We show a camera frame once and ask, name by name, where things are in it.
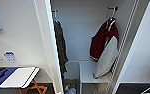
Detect white wardrobe door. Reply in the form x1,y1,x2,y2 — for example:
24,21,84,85
33,0,65,94
110,0,150,94

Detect dark grey hanging garment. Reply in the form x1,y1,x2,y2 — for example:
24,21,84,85
53,19,70,76

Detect white inner shelf unit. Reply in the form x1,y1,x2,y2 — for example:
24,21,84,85
64,59,112,94

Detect red jacket white sleeves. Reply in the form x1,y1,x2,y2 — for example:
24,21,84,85
89,18,120,80

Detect pale clothes hanger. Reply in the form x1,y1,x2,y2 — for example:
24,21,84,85
105,7,117,32
51,9,61,24

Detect pale perforated basket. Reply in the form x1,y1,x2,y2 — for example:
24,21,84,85
63,78,80,94

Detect pale blue item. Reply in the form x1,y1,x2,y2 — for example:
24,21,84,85
65,85,77,94

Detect orange folding stand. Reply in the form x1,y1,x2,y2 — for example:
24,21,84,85
18,79,49,94

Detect white board black edge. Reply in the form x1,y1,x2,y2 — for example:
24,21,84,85
0,66,41,90

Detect black rail bracket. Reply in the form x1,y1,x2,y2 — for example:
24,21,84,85
51,8,59,14
106,5,120,12

